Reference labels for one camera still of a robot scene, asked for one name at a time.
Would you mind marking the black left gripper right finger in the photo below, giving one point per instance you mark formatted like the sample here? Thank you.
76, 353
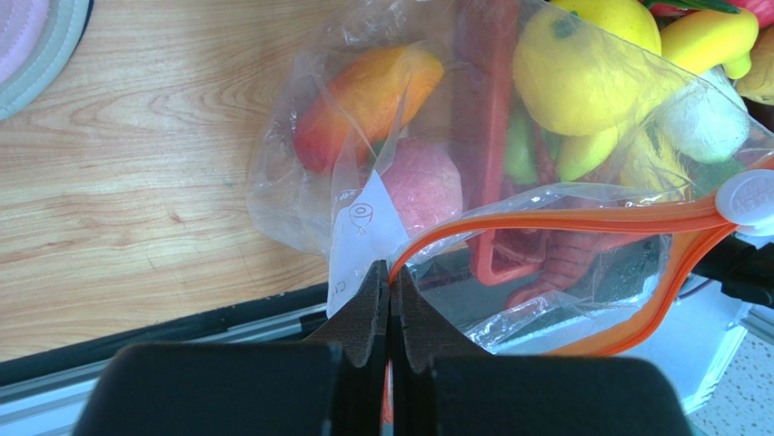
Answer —
426, 333

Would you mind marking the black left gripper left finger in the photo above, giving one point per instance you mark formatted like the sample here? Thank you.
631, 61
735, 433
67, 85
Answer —
359, 327

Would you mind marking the pink toy peach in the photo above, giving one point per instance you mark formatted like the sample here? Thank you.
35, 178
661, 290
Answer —
424, 184

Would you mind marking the clear orange zip top bag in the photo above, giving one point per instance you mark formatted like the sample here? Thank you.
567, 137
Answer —
722, 232

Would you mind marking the orange yellow toy mango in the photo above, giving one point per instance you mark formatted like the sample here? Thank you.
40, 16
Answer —
382, 86

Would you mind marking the red toy lobster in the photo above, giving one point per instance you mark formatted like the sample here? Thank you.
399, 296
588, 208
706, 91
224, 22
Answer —
565, 258

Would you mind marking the yellow toy squash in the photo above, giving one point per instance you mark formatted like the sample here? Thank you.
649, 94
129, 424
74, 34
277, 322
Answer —
651, 166

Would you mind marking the red plastic tray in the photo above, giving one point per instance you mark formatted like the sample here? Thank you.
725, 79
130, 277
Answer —
485, 33

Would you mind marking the yellow toy lemon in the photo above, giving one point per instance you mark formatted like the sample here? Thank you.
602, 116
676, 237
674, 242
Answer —
578, 65

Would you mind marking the white toy radish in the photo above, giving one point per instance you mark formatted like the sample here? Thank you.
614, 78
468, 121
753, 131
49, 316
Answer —
707, 120

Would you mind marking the yellow toy banana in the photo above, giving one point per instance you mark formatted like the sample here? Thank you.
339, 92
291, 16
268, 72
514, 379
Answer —
696, 43

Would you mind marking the small orange toy fruit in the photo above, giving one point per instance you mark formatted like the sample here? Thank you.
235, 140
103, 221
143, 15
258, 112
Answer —
757, 84

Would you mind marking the pink bucket hat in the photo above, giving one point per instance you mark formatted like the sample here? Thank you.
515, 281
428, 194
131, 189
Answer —
38, 38

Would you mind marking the red toy pomegranate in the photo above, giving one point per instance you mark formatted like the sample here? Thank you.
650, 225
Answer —
757, 7

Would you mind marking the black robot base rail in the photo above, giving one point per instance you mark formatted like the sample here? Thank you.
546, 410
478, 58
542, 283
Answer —
285, 316

